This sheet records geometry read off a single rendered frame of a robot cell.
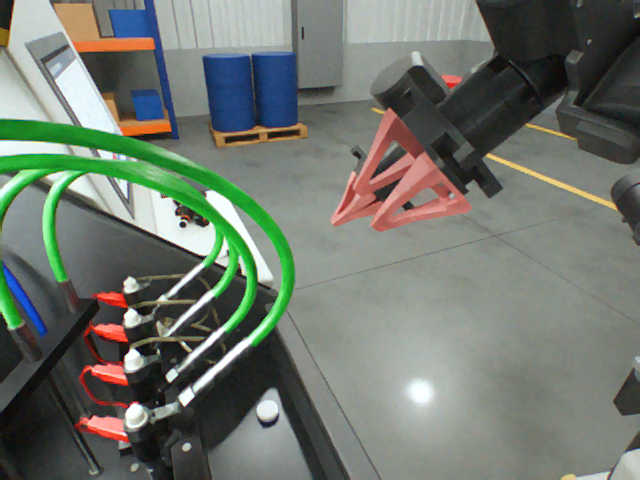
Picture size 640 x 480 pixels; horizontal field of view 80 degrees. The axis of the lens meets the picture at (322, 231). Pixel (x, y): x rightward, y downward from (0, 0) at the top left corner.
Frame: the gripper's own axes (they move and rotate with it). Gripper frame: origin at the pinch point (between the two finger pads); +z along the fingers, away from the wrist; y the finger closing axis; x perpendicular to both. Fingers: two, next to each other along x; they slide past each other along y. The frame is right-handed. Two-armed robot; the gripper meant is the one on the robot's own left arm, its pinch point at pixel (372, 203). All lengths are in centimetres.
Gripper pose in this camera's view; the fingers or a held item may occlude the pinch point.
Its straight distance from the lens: 34.8
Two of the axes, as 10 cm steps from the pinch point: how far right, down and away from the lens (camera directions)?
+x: 6.6, 4.1, 6.3
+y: 2.3, 6.9, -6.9
